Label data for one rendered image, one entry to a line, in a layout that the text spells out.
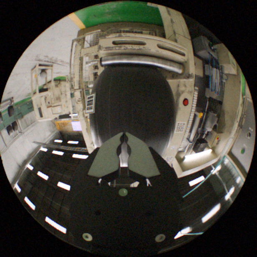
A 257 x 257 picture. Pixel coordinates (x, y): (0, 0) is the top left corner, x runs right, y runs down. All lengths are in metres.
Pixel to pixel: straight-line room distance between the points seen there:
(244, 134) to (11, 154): 11.95
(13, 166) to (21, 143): 2.85
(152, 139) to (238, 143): 0.59
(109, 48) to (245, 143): 0.80
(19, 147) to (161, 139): 11.54
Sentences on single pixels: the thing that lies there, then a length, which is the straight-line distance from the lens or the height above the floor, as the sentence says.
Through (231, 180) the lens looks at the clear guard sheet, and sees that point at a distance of 0.71.
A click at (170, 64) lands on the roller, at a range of 0.38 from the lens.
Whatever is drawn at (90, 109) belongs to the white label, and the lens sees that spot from 0.25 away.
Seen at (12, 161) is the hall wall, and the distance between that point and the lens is 11.46.
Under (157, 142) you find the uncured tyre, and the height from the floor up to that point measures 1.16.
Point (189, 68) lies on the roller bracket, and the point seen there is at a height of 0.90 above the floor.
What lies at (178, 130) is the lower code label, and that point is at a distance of 0.56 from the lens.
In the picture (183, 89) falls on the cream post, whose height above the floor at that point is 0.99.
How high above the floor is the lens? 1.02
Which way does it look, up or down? 28 degrees up
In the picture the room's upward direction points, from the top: 180 degrees clockwise
